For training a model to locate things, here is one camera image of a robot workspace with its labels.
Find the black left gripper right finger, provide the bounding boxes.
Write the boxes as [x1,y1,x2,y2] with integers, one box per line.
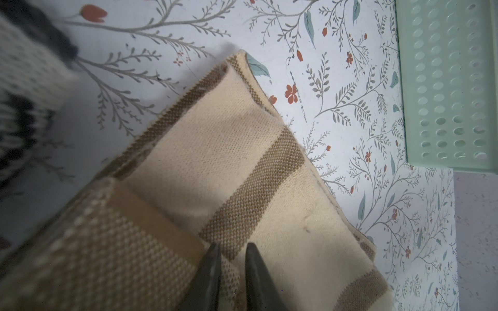
[245,242,288,311]

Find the brown checked scarf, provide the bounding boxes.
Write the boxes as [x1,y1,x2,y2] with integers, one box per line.
[1,51,393,310]

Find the mint green plastic basket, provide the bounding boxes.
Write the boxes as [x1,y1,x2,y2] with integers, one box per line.
[396,0,497,173]

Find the black white zigzag scarf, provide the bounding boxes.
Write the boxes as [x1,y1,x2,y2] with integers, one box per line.
[1,1,78,189]

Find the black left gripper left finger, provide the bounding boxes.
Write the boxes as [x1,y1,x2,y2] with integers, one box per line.
[178,243,222,311]

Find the floral table mat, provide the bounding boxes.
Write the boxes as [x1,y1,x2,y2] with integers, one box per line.
[1,1,459,310]

